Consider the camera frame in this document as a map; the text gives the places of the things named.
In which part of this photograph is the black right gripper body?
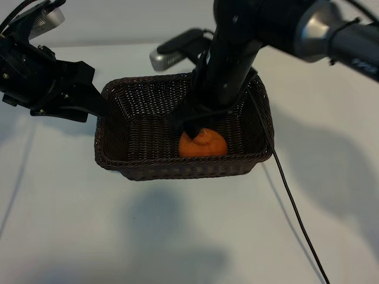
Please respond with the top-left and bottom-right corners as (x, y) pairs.
(179, 96), (235, 127)

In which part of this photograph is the thin black cable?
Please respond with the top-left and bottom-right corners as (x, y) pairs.
(245, 85), (331, 284)

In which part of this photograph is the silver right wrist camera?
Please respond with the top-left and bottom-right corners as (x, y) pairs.
(149, 43), (193, 72)

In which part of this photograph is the black camera bracket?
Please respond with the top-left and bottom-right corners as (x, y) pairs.
(156, 28), (214, 62)
(0, 0), (59, 46)

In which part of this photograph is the dark brown wicker basket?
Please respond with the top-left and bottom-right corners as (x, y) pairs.
(94, 70), (275, 181)

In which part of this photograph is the black right camera bracket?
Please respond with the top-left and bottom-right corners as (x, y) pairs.
(156, 28), (214, 62)

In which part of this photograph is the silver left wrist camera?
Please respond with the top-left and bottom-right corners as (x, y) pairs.
(28, 7), (66, 38)

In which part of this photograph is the black left camera bracket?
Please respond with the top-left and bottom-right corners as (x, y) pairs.
(0, 0), (59, 46)

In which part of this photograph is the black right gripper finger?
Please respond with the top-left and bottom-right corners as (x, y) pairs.
(169, 107), (191, 130)
(183, 123), (205, 140)

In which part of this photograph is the orange mandarin fruit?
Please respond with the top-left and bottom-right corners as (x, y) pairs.
(178, 127), (229, 158)

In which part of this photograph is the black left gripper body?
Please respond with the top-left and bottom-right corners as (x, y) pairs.
(0, 37), (58, 116)

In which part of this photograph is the black braided cable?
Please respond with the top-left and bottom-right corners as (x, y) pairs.
(0, 0), (30, 31)

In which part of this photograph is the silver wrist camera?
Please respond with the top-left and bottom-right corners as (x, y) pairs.
(149, 43), (193, 72)
(28, 7), (66, 38)

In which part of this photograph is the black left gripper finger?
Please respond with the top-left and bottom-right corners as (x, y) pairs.
(56, 60), (108, 118)
(30, 106), (89, 123)

